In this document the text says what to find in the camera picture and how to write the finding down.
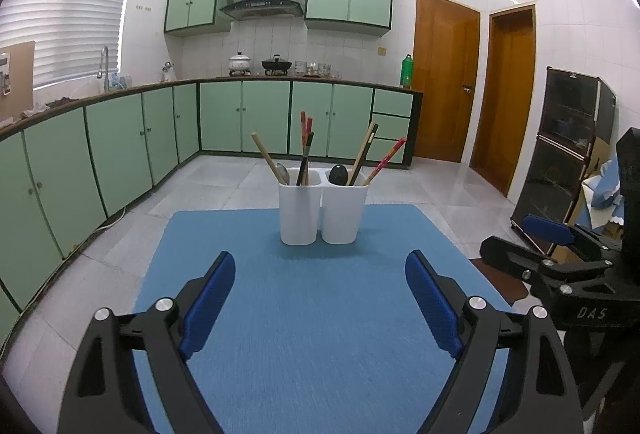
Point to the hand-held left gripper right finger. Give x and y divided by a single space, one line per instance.
430 304

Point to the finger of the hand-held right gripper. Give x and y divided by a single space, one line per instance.
547 229
505 254

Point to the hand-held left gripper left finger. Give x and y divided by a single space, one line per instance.
210 304

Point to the white utensil holder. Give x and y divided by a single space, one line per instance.
342 214
299 214

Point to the plain bamboo chopstick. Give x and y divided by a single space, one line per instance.
361 156

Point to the black chopstick gold band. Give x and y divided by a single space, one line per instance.
372 136
304 163

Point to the blue cloth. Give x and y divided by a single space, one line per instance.
607 189

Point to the black glass cabinet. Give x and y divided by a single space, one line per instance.
560 153

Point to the cardboard box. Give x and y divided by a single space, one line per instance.
599 149

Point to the blue table mat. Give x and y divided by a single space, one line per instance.
310 314

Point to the plain wooden door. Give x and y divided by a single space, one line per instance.
500 113

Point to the metal spoon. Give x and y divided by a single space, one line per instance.
283 172

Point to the black spoon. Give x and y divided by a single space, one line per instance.
338 175

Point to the plain wooden chopstick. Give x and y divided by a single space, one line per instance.
265 153

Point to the green kitchen base cabinets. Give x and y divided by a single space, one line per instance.
60 168

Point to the green bottle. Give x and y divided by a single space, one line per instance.
407 73

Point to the white cooking pot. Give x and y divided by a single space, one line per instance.
240 63

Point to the black wok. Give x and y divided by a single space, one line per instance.
276 63

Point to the row of glass jars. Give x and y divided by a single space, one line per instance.
315 69

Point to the metal sink faucet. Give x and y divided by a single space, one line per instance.
105 63

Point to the cardboard sheet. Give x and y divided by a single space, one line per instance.
20 78

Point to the white window blind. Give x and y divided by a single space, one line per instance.
65 13

